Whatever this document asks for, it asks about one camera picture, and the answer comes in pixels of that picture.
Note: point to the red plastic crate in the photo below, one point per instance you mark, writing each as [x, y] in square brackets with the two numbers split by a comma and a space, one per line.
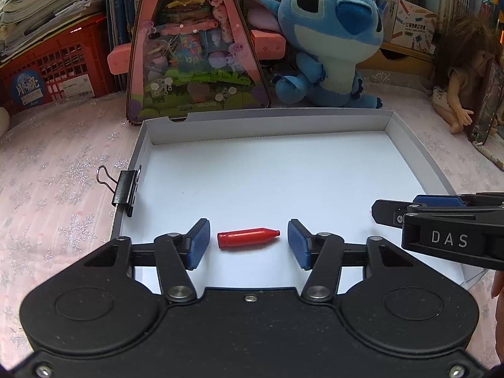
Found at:
[39, 67]

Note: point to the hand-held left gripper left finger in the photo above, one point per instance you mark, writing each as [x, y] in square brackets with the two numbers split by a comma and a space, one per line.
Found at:
[199, 242]

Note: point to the brown-haired doll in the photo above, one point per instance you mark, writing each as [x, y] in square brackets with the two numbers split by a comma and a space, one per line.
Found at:
[460, 86]

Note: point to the person's right hand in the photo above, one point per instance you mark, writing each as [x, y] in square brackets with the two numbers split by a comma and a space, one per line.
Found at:
[499, 315]

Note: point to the pink snowflake tablecloth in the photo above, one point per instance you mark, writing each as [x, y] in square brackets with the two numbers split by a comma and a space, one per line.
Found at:
[59, 165]

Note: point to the black binder clip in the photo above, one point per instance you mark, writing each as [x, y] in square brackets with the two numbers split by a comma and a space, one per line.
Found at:
[126, 189]

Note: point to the stack of papers and books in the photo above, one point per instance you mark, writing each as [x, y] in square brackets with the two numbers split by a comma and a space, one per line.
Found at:
[39, 0]

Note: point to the white cardboard box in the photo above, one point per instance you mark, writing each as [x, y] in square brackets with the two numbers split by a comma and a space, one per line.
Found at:
[275, 173]

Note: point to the wooden drawer box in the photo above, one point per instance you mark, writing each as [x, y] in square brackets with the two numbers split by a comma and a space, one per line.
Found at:
[390, 65]

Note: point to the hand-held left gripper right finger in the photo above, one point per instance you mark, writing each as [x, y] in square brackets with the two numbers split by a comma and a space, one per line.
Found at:
[298, 244]

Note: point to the red plastic cap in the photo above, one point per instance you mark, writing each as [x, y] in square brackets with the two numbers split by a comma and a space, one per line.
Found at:
[244, 238]

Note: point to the pink triangular toy house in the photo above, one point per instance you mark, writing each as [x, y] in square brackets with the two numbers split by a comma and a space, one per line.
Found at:
[189, 67]

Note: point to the blue alien plush toy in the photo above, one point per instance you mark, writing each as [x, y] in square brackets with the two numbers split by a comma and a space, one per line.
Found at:
[327, 47]

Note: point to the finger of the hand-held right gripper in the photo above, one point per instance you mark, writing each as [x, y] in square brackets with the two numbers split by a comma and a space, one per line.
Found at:
[437, 201]
[480, 236]

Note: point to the white pencil-print carton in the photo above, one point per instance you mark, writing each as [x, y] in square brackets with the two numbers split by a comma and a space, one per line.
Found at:
[409, 23]

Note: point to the row of thin blue books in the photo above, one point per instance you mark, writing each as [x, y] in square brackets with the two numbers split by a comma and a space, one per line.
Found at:
[122, 8]

